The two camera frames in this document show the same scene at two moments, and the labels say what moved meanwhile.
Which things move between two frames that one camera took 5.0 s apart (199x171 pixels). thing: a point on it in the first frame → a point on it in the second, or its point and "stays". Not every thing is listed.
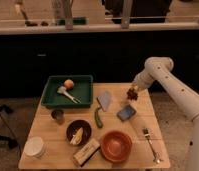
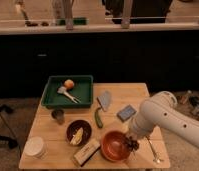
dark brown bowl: x=75 y=126 stays
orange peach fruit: x=69 y=84 stays
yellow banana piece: x=77 y=137 stays
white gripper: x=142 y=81 → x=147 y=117
